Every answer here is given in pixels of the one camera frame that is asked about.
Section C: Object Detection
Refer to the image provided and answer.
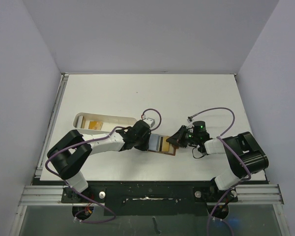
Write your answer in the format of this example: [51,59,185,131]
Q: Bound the brown leather card holder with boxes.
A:
[148,134,177,156]

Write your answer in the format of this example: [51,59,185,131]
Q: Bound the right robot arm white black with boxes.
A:
[166,121,269,201]

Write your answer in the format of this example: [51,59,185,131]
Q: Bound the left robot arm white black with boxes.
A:
[45,118,155,202]

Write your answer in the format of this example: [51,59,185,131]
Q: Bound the white oblong plastic tray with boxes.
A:
[73,113,137,135]

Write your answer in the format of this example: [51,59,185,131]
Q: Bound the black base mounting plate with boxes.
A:
[33,180,238,220]

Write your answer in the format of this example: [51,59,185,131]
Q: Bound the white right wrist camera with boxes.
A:
[186,117,194,128]

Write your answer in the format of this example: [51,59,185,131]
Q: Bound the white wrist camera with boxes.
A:
[143,118,155,129]
[186,117,194,128]

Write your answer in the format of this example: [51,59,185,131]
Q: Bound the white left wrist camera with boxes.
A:
[143,118,155,129]

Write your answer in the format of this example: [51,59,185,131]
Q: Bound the aluminium front rail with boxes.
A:
[19,184,284,206]

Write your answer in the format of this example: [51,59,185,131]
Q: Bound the aluminium rail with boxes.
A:
[34,73,69,178]
[19,184,284,206]

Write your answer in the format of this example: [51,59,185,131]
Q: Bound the aluminium left side rail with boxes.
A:
[34,73,69,178]

